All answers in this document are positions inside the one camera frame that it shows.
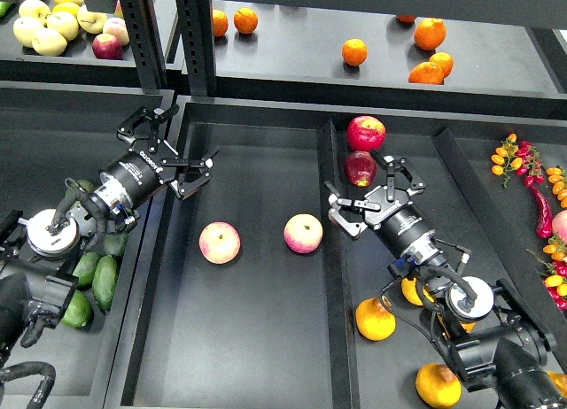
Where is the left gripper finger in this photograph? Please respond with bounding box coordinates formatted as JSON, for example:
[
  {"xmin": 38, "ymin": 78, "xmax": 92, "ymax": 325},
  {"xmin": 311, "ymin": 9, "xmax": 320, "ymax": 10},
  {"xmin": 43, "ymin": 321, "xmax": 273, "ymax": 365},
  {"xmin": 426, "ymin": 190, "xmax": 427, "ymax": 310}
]
[
  {"xmin": 161, "ymin": 149, "xmax": 220, "ymax": 200},
  {"xmin": 116, "ymin": 104, "xmax": 179, "ymax": 154}
]

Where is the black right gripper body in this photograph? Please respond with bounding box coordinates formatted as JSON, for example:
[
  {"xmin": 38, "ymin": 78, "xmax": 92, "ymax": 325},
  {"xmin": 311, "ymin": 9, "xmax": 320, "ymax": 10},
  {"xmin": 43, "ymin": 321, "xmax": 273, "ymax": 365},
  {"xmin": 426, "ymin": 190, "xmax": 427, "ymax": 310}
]
[{"xmin": 365, "ymin": 185, "xmax": 437, "ymax": 259}]

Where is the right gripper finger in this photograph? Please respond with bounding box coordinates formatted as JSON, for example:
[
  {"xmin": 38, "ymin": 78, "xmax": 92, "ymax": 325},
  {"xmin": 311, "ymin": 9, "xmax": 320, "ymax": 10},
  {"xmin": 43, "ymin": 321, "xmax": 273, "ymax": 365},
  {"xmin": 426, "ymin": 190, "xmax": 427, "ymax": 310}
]
[
  {"xmin": 323, "ymin": 181, "xmax": 381, "ymax": 240},
  {"xmin": 370, "ymin": 149, "xmax": 426, "ymax": 203}
]

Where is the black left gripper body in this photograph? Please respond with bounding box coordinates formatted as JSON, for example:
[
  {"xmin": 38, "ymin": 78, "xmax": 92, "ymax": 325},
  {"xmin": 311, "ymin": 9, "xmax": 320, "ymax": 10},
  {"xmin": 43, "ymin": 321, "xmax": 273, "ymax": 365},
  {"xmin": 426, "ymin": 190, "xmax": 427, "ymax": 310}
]
[{"xmin": 99, "ymin": 138, "xmax": 179, "ymax": 208}]

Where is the yellow pear with brown top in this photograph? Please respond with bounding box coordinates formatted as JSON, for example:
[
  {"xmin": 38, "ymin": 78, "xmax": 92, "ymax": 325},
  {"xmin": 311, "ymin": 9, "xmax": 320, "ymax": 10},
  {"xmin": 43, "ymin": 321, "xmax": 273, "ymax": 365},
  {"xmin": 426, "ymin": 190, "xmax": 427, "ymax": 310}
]
[{"xmin": 355, "ymin": 297, "xmax": 396, "ymax": 341}]

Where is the dark green avocado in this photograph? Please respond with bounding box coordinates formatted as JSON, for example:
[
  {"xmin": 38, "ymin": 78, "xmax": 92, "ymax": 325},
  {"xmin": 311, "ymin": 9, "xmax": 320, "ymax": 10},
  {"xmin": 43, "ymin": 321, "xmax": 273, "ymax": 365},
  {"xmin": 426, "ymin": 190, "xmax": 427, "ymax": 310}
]
[{"xmin": 91, "ymin": 255, "xmax": 118, "ymax": 312}]

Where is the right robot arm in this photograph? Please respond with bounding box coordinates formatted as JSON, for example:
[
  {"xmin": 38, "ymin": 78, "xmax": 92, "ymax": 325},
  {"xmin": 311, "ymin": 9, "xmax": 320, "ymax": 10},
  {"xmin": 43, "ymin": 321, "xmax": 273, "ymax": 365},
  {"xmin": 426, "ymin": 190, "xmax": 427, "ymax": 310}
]
[{"xmin": 324, "ymin": 150, "xmax": 566, "ymax": 408}]

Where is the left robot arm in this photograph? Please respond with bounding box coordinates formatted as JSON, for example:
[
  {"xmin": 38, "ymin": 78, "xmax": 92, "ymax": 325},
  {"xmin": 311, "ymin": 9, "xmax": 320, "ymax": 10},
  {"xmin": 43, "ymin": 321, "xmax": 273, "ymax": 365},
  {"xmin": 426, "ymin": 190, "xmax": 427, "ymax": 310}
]
[{"xmin": 1, "ymin": 104, "xmax": 216, "ymax": 408}]

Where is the green avocado upper left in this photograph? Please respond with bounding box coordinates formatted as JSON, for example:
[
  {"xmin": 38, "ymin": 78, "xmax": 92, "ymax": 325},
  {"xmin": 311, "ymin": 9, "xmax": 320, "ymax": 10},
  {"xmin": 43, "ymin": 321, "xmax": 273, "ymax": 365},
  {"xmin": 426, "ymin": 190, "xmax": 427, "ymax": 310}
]
[{"xmin": 65, "ymin": 178, "xmax": 96, "ymax": 196}]

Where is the green avocado middle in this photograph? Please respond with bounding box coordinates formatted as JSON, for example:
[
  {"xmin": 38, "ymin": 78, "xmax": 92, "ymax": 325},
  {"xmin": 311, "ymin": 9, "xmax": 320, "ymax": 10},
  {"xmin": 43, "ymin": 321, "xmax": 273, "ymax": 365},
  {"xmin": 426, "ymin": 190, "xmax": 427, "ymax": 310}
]
[{"xmin": 103, "ymin": 234, "xmax": 128, "ymax": 259}]

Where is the green avocado lower upper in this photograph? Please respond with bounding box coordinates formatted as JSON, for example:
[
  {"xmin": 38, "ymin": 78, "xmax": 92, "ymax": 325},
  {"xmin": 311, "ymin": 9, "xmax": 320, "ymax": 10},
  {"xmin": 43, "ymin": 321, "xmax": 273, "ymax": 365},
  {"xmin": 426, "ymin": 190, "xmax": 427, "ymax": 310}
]
[{"xmin": 73, "ymin": 251, "xmax": 100, "ymax": 289}]

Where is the green avocado lowest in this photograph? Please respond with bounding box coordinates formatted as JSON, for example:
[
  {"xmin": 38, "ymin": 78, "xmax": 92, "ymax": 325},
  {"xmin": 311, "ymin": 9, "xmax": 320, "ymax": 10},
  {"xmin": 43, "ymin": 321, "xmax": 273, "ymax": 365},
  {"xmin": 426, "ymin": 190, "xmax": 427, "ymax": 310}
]
[{"xmin": 61, "ymin": 290, "xmax": 92, "ymax": 328}]

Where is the pink apple right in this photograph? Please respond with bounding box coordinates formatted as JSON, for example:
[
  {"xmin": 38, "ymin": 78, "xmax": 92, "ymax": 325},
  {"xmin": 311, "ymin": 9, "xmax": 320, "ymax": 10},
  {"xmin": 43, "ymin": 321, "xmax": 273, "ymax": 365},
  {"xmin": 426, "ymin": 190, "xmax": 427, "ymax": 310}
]
[{"xmin": 283, "ymin": 213, "xmax": 323, "ymax": 254}]

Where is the pink apple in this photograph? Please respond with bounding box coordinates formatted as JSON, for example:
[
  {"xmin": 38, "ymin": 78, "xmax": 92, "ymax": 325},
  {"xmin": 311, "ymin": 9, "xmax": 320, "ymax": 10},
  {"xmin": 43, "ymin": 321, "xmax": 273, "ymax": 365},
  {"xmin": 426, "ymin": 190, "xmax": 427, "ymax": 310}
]
[
  {"xmin": 198, "ymin": 221, "xmax": 241, "ymax": 265},
  {"xmin": 283, "ymin": 213, "xmax": 323, "ymax": 254}
]

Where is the dark red apple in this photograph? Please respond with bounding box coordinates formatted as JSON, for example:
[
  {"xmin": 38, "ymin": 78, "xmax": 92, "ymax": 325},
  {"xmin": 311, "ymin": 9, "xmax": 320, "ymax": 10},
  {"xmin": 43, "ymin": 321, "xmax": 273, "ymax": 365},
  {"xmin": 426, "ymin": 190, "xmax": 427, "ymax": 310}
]
[{"xmin": 344, "ymin": 150, "xmax": 377, "ymax": 188}]

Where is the pink apple left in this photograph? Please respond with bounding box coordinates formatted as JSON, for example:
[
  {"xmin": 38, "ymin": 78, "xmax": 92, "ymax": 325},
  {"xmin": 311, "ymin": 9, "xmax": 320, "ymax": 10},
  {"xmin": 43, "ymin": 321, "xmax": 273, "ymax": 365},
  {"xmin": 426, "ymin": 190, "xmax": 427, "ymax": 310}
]
[{"xmin": 198, "ymin": 221, "xmax": 241, "ymax": 265}]

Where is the bright red apple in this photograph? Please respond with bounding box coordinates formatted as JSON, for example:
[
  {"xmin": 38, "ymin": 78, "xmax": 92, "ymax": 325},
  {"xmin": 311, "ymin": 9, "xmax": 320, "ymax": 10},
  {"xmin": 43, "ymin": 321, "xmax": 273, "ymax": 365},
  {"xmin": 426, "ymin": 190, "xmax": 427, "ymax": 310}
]
[{"xmin": 346, "ymin": 115, "xmax": 386, "ymax": 152}]

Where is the red apple on shelf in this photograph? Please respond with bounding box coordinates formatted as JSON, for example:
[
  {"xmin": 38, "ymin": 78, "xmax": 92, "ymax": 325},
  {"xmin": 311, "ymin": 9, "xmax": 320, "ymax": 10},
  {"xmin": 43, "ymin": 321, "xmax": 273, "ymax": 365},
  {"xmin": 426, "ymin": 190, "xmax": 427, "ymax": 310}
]
[{"xmin": 92, "ymin": 33, "xmax": 123, "ymax": 60}]

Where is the black left fruit shelf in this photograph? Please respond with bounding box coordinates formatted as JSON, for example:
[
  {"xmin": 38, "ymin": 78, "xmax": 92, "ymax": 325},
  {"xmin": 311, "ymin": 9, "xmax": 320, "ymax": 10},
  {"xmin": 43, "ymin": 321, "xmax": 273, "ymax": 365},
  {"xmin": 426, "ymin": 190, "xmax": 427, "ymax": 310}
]
[{"xmin": 0, "ymin": 0, "xmax": 183, "ymax": 89}]

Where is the black fruit shelf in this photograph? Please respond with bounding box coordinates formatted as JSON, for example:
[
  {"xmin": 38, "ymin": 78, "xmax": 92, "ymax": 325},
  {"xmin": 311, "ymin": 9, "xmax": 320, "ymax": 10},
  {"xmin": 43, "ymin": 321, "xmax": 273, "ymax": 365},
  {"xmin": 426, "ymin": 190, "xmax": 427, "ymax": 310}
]
[
  {"xmin": 0, "ymin": 0, "xmax": 183, "ymax": 89},
  {"xmin": 214, "ymin": 4, "xmax": 566, "ymax": 120}
]

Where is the black left tray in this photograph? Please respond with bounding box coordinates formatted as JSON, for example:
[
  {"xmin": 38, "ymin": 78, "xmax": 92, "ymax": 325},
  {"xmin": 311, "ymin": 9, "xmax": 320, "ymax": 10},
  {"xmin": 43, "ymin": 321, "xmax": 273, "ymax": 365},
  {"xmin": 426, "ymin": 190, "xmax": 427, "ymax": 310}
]
[{"xmin": 1, "ymin": 81, "xmax": 174, "ymax": 408}]

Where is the black tray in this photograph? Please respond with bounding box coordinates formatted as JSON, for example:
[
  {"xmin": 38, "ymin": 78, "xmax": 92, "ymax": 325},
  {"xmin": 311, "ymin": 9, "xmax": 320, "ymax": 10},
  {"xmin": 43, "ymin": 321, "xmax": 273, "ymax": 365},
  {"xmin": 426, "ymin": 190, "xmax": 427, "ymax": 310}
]
[
  {"xmin": 106, "ymin": 96, "xmax": 566, "ymax": 408},
  {"xmin": 1, "ymin": 81, "xmax": 174, "ymax": 408}
]

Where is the pale pink peach shelf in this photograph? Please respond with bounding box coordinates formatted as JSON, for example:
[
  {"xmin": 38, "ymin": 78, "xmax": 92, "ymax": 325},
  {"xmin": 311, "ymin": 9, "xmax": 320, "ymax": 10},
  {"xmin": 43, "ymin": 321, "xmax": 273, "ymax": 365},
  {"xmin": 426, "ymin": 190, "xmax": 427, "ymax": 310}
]
[{"xmin": 103, "ymin": 17, "xmax": 129, "ymax": 47}]

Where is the cherry tomato vine cluster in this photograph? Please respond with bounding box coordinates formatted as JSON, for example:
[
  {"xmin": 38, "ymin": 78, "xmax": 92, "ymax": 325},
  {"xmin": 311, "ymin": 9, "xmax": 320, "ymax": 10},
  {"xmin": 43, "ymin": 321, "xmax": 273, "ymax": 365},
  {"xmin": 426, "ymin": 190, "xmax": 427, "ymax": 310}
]
[{"xmin": 490, "ymin": 133, "xmax": 545, "ymax": 189}]

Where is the pale yellow apple right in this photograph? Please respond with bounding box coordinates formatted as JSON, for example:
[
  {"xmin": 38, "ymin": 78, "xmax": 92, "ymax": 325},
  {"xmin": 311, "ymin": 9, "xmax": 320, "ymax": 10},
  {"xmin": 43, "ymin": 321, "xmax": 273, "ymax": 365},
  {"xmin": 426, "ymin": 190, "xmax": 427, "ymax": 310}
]
[{"xmin": 76, "ymin": 4, "xmax": 108, "ymax": 35}]

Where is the orange lower right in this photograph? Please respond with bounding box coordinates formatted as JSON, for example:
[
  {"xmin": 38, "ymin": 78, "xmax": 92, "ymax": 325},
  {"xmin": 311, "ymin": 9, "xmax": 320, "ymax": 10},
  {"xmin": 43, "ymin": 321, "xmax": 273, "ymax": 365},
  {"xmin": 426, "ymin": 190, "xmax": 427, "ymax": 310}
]
[{"xmin": 408, "ymin": 61, "xmax": 445, "ymax": 85}]

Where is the black center tray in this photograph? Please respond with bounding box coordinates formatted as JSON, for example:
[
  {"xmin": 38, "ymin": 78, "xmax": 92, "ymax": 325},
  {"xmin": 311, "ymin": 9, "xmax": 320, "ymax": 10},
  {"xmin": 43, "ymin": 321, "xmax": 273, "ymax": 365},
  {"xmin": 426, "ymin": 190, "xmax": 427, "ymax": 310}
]
[{"xmin": 106, "ymin": 96, "xmax": 566, "ymax": 408}]

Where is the pale yellow apple front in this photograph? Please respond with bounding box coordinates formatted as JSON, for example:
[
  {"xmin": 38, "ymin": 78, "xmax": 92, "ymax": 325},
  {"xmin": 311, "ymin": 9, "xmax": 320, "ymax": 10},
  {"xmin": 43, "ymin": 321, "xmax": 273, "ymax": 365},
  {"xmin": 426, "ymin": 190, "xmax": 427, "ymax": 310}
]
[{"xmin": 32, "ymin": 27, "xmax": 67, "ymax": 57}]

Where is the pale yellow apple middle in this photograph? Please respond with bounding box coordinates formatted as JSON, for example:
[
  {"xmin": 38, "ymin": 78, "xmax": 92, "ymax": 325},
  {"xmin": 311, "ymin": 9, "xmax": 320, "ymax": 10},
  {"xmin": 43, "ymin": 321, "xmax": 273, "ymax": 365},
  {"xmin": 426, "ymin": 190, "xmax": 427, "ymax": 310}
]
[{"xmin": 46, "ymin": 12, "xmax": 79, "ymax": 42}]

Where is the orange far left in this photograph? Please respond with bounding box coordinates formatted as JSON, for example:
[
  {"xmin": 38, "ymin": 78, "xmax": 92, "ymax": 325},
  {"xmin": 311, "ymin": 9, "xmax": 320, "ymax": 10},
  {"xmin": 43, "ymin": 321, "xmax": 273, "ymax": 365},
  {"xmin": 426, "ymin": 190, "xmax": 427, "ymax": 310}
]
[{"xmin": 212, "ymin": 9, "xmax": 229, "ymax": 38}]

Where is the orange right small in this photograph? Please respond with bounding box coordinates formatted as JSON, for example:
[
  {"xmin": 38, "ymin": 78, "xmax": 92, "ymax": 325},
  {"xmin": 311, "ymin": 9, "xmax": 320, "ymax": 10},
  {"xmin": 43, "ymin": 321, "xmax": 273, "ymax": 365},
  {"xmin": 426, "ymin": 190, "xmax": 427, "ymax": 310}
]
[{"xmin": 429, "ymin": 52, "xmax": 454, "ymax": 78}]

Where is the red chili pepper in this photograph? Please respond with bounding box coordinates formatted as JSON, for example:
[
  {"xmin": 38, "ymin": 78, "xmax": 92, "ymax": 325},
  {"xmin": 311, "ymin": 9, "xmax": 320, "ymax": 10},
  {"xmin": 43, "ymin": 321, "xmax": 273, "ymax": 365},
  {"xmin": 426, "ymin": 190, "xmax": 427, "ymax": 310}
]
[{"xmin": 531, "ymin": 187, "xmax": 553, "ymax": 239}]

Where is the yellow lemon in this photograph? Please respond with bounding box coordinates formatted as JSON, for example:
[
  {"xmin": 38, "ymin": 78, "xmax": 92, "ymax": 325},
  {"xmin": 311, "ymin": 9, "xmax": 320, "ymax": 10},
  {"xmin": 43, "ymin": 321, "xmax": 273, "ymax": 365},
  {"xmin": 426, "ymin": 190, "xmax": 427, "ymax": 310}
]
[{"xmin": 51, "ymin": 2, "xmax": 81, "ymax": 18}]

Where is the black right fruit shelf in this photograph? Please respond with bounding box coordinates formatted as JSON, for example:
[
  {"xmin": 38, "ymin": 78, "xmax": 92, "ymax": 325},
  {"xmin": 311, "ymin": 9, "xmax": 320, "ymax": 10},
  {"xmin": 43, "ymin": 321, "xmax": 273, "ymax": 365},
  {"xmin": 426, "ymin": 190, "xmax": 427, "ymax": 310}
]
[{"xmin": 214, "ymin": 4, "xmax": 566, "ymax": 120}]

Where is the orange center shelf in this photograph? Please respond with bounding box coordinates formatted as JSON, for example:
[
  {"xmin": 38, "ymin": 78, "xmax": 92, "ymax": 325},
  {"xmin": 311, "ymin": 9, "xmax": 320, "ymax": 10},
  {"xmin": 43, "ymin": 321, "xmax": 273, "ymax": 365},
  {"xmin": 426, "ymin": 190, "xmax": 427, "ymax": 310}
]
[{"xmin": 341, "ymin": 38, "xmax": 368, "ymax": 67}]

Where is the large orange upper right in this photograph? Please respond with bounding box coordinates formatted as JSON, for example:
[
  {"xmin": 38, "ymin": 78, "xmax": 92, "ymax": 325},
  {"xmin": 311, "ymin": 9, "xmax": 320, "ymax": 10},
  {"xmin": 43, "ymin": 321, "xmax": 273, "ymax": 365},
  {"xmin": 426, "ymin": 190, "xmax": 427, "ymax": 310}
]
[{"xmin": 414, "ymin": 18, "xmax": 447, "ymax": 50}]

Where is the black shelf post left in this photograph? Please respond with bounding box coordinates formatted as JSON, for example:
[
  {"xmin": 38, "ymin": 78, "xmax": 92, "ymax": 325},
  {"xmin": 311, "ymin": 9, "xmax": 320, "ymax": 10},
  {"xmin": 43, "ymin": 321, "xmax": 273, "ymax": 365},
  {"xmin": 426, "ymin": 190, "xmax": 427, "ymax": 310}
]
[{"xmin": 120, "ymin": 0, "xmax": 167, "ymax": 89}]

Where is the black shelf post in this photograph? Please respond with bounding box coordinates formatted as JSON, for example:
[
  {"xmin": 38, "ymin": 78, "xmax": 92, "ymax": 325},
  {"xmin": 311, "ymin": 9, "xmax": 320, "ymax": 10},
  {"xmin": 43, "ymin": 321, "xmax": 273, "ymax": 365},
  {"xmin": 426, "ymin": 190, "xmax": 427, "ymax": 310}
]
[
  {"xmin": 120, "ymin": 0, "xmax": 167, "ymax": 89},
  {"xmin": 175, "ymin": 0, "xmax": 217, "ymax": 96}
]

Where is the black shelf post right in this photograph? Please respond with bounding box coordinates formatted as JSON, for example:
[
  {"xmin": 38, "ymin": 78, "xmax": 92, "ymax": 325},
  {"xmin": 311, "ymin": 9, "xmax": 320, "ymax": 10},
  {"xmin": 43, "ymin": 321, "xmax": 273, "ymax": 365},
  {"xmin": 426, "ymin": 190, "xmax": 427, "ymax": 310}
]
[{"xmin": 175, "ymin": 0, "xmax": 217, "ymax": 96}]

